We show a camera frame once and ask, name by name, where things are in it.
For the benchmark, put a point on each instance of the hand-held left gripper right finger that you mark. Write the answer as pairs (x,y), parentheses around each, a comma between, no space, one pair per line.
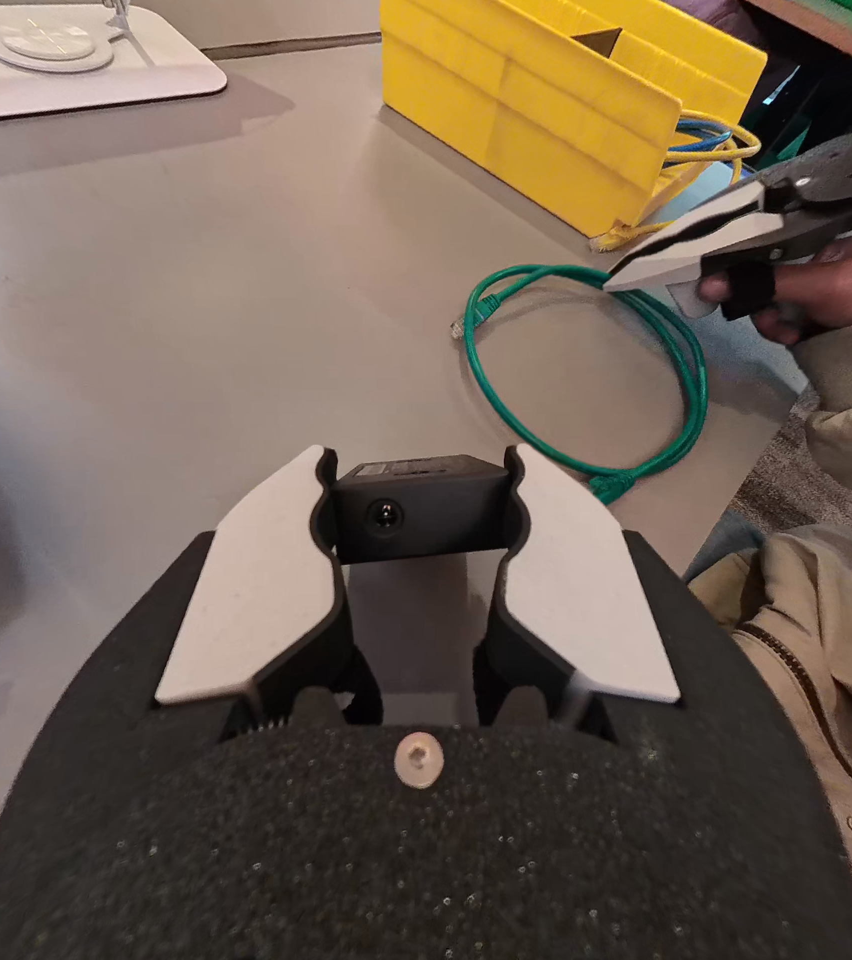
(583,592)

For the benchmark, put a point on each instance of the yellow plastic bin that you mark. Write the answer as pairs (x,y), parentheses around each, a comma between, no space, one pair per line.
(531,112)

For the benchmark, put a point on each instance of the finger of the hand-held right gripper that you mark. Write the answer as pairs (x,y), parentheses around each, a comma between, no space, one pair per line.
(726,210)
(673,259)

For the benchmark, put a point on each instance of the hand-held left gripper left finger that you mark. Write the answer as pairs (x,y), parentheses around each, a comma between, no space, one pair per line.
(261,585)

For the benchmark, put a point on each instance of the person's right hand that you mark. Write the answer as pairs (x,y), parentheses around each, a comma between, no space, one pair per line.
(846,277)

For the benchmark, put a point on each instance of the black bin divider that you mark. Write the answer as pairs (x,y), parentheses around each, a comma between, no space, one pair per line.
(602,39)

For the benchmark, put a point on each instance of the black ethernet switch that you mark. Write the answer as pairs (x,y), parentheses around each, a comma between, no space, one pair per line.
(426,510)

